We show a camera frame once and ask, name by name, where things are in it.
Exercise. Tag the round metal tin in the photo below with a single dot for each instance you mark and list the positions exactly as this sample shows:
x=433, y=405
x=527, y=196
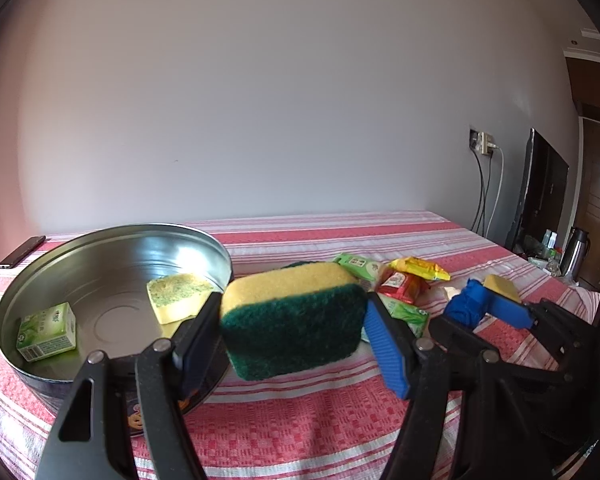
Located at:
x=120, y=280

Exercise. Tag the black television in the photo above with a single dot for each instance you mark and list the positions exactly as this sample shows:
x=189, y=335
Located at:
x=547, y=185

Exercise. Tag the red striped tablecloth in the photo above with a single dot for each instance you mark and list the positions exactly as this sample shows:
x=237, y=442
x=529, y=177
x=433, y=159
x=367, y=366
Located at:
x=305, y=425

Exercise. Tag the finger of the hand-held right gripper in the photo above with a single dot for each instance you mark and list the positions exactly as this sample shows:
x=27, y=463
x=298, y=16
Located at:
x=455, y=335
x=510, y=310

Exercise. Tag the white wall socket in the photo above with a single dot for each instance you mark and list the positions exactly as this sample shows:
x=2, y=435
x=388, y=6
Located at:
x=481, y=141

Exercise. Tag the yellow snack packet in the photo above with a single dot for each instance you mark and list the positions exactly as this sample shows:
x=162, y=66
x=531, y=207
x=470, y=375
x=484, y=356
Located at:
x=420, y=267

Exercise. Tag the dark wooden door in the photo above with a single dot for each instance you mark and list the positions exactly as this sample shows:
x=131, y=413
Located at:
x=597, y=185

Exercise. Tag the steel thermos jug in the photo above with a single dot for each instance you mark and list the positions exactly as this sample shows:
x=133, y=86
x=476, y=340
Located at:
x=575, y=255

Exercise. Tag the red snack packet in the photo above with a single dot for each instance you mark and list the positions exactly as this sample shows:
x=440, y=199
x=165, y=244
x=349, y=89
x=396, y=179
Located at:
x=400, y=285

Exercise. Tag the green tissue pack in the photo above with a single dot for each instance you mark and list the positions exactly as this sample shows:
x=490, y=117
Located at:
x=357, y=265
x=45, y=332
x=407, y=315

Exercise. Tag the beige snack packet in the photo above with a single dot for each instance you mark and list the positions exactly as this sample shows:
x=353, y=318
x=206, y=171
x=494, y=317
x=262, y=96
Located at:
x=451, y=293

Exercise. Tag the yellow and green sponge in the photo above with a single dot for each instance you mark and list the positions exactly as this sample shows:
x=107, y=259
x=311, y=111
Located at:
x=290, y=320

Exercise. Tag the blue cloth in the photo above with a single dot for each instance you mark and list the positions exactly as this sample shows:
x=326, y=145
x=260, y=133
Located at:
x=467, y=305

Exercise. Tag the thick yellow sponge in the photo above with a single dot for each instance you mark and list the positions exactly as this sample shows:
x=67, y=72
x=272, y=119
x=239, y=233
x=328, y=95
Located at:
x=502, y=285

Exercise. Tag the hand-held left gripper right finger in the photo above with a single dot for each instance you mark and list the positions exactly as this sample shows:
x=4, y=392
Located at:
x=387, y=355

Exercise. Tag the thin yellow sponge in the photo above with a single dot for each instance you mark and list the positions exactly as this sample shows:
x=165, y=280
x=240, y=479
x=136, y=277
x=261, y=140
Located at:
x=175, y=295

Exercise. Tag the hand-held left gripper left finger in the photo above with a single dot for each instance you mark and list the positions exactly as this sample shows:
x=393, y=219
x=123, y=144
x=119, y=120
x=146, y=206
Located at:
x=200, y=345

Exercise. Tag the black phone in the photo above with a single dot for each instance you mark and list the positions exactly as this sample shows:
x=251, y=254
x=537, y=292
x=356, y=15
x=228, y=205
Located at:
x=22, y=251

